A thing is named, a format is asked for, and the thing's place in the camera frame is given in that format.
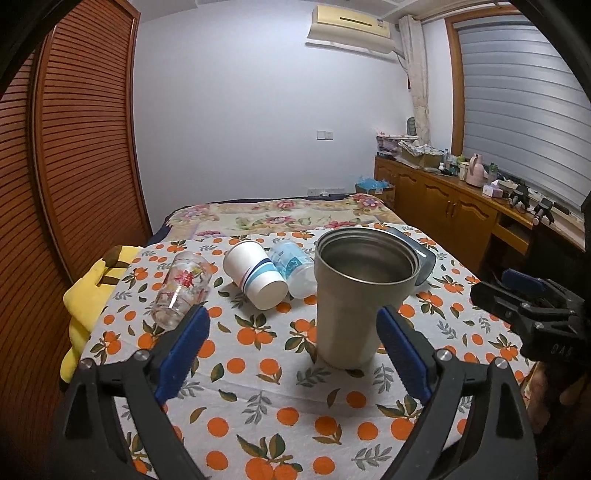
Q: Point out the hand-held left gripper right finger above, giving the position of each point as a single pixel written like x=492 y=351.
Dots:
x=406 y=355

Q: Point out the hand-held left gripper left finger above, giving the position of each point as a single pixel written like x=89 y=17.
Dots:
x=182 y=353

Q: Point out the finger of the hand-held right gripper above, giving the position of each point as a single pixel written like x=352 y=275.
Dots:
x=524 y=279
x=496 y=300

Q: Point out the stainless steel cup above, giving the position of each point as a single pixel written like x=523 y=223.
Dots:
x=351 y=314

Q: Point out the clear glass cup red flowers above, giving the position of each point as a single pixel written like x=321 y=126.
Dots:
x=182 y=286

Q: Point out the white paper cup blue stripes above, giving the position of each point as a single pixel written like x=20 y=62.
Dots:
x=251 y=272

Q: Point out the black device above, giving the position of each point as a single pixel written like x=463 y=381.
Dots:
x=521 y=194
x=544 y=211

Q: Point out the dark grey plate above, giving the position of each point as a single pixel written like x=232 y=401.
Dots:
x=428 y=265

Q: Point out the orange fruit print tablecloth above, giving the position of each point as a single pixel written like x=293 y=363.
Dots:
x=258 y=332

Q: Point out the tissue box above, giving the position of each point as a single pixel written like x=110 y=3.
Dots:
x=494 y=189

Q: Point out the yellow plush toy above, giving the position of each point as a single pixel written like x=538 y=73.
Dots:
x=87 y=300

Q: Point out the wooden cabinet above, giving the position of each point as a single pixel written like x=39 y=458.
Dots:
x=443 y=203

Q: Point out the green bottle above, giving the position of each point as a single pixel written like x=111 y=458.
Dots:
x=493 y=173

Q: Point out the pink kettle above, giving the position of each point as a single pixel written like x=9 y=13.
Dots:
x=475 y=173

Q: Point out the clear plastic bottle blue label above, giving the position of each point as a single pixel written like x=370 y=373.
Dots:
x=295 y=267

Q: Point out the open cardboard box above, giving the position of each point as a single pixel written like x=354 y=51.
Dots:
x=422 y=157

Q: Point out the cardboard box with blue bags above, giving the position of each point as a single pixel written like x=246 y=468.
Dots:
x=374 y=188

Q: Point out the floral bed blanket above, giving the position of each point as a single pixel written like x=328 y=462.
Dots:
x=277 y=217

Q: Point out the grey window blind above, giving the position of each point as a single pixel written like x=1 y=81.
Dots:
x=517 y=101

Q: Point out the small desk fan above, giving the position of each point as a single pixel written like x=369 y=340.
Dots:
x=411 y=127

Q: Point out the wooden louvred wardrobe door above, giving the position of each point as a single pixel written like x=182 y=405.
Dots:
x=87 y=138
x=23 y=230

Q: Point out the cream curtain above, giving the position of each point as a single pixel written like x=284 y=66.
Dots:
x=418 y=92

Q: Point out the white air conditioner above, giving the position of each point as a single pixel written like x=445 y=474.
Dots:
x=351 y=27

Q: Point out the white wall socket strip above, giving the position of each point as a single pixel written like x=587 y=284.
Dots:
x=325 y=190

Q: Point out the wooden window frame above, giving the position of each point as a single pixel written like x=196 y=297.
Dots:
x=455 y=92

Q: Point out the white wall switch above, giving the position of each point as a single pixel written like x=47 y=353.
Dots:
x=325 y=134

